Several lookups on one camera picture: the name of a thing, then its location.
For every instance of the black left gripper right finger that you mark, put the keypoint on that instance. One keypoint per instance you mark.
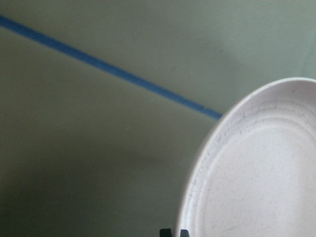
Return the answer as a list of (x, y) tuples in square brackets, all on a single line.
[(184, 233)]

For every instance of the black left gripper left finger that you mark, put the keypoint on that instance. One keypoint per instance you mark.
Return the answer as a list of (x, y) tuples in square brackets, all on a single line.
[(165, 233)]

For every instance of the pink plate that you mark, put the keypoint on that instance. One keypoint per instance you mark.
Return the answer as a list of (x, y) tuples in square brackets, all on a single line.
[(255, 173)]

